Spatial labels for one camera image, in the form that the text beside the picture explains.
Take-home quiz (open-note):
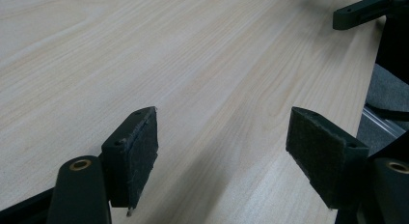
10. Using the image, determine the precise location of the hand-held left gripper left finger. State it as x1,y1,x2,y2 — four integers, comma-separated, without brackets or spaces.
100,105,159,217

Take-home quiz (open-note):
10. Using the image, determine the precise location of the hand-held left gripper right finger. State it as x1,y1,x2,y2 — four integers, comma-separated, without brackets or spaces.
285,105,371,210

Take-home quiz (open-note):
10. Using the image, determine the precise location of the aluminium frame rail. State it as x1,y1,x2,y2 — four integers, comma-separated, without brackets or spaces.
360,105,407,139

